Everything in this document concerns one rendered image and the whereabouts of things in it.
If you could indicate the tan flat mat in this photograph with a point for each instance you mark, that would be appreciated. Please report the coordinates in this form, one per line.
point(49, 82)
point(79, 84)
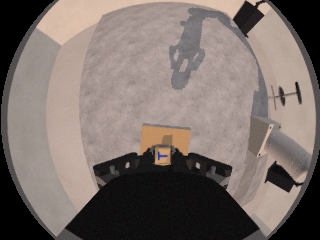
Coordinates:
point(159, 135)

